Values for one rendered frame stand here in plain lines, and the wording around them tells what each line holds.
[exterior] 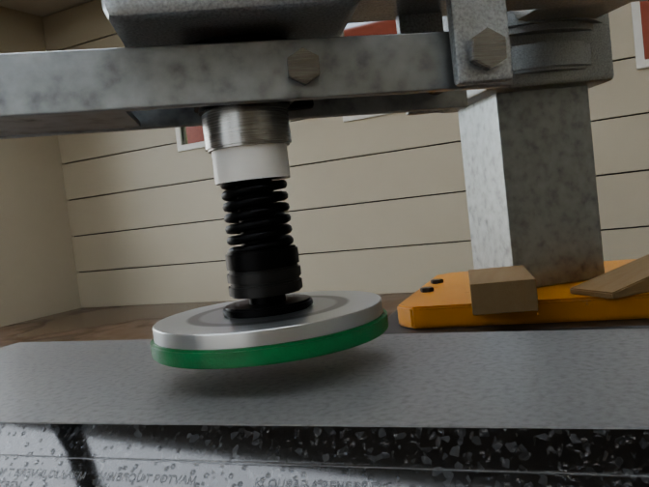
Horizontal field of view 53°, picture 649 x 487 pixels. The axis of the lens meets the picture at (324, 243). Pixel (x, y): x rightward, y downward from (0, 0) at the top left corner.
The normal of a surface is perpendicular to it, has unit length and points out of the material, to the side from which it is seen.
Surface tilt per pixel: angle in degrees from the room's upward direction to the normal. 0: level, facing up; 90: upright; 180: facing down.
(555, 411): 0
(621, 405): 0
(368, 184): 90
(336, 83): 90
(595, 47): 90
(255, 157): 90
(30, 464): 45
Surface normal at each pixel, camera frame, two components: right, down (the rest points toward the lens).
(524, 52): -0.24, 0.08
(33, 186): 0.89, -0.07
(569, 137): 0.18, 0.04
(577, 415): -0.11, -0.99
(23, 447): -0.32, -0.64
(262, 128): 0.42, 0.00
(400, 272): -0.44, 0.10
